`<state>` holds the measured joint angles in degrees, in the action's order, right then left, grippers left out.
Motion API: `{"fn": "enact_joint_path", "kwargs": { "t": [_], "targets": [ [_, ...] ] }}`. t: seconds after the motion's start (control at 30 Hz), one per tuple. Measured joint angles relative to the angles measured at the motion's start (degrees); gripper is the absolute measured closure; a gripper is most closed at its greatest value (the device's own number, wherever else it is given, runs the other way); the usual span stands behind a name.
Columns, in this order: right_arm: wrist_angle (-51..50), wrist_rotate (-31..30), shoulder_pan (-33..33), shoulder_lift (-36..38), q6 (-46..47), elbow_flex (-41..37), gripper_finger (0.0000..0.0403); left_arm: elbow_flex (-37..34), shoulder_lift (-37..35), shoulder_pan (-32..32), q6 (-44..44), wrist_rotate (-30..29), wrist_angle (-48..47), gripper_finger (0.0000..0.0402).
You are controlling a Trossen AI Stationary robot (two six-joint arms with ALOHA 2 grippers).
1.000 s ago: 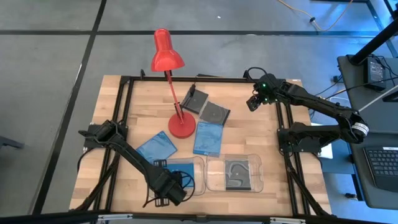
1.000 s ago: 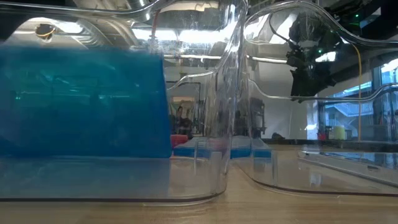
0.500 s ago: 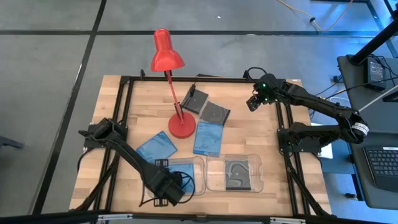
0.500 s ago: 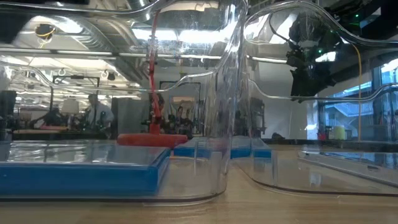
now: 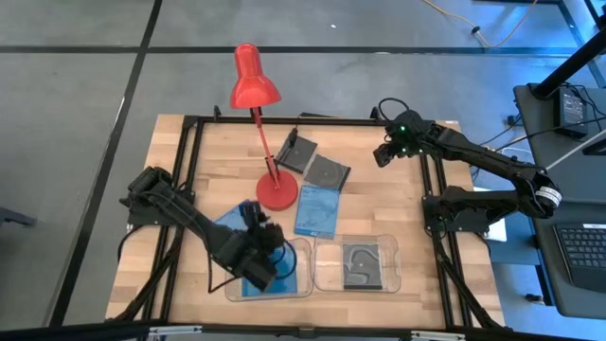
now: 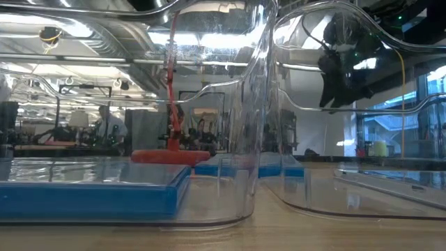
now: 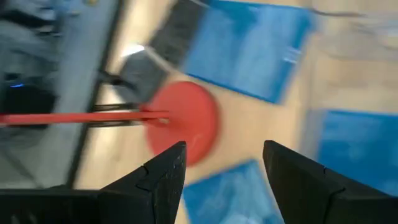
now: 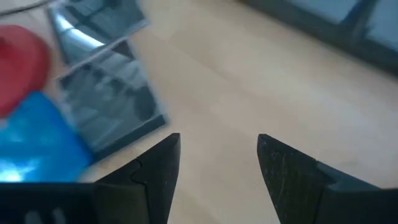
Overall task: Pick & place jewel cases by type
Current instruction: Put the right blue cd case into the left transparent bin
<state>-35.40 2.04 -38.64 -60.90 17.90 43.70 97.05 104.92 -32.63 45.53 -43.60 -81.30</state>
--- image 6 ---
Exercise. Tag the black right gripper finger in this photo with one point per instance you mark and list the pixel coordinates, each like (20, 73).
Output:
(327, 96)
(352, 95)

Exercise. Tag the dark equipment rack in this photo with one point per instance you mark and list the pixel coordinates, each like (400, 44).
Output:
(287, 132)

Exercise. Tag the red container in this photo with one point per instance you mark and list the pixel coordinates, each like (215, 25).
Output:
(360, 152)

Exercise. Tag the yellow-green container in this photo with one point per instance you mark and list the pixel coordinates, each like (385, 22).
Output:
(380, 149)

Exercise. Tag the black background desk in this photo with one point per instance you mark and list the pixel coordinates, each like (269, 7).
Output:
(383, 163)

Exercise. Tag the clear plastic bin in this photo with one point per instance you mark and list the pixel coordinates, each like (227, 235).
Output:
(223, 195)
(348, 198)

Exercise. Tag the person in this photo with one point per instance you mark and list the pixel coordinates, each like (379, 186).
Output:
(201, 127)
(111, 129)

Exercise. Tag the grey partition panel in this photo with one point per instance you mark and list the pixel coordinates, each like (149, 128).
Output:
(146, 132)

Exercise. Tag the white lampshade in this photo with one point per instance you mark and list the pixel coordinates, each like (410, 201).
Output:
(78, 118)

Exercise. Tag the wooden background workbench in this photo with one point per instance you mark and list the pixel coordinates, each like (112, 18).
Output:
(52, 151)

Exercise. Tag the black machine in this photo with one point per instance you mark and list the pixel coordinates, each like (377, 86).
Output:
(8, 122)

